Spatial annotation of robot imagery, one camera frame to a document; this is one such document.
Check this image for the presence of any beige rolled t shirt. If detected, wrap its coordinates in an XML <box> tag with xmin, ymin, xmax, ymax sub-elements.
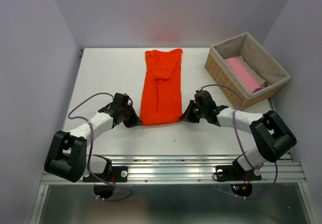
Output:
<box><xmin>238</xmin><ymin>55</ymin><xmax>266</xmax><ymax>88</ymax></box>

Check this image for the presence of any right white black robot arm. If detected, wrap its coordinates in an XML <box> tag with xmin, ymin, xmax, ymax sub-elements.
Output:
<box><xmin>179</xmin><ymin>91</ymin><xmax>297</xmax><ymax>182</ymax></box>

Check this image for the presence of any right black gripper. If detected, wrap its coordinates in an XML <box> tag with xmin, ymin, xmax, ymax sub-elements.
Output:
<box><xmin>179</xmin><ymin>100</ymin><xmax>206</xmax><ymax>123</ymax></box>

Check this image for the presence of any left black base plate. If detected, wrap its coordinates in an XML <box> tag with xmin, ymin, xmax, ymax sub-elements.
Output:
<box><xmin>83</xmin><ymin>166</ymin><xmax>128</xmax><ymax>183</ymax></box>

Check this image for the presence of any wicker basket with liner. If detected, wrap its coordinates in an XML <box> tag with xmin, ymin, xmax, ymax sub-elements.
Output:
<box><xmin>205</xmin><ymin>33</ymin><xmax>291</xmax><ymax>110</ymax></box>

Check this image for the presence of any orange t shirt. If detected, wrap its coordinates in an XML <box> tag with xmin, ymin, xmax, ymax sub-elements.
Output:
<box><xmin>140</xmin><ymin>49</ymin><xmax>183</xmax><ymax>126</ymax></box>

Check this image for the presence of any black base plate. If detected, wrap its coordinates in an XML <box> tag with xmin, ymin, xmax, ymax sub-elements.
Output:
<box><xmin>83</xmin><ymin>166</ymin><xmax>128</xmax><ymax>183</ymax></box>
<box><xmin>212</xmin><ymin>165</ymin><xmax>262</xmax><ymax>182</ymax></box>

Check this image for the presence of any aluminium mounting rail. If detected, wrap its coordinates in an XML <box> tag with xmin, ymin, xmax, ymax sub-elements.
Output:
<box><xmin>41</xmin><ymin>155</ymin><xmax>307</xmax><ymax>184</ymax></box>

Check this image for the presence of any pink rolled t shirt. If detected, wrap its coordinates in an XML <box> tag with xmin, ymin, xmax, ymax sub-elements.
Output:
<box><xmin>225</xmin><ymin>57</ymin><xmax>262</xmax><ymax>93</ymax></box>

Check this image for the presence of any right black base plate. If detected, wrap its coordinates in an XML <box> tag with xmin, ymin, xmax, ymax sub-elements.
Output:
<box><xmin>212</xmin><ymin>165</ymin><xmax>262</xmax><ymax>182</ymax></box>

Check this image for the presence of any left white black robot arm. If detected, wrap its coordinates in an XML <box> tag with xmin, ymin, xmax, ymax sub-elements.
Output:
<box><xmin>44</xmin><ymin>93</ymin><xmax>142</xmax><ymax>183</ymax></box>

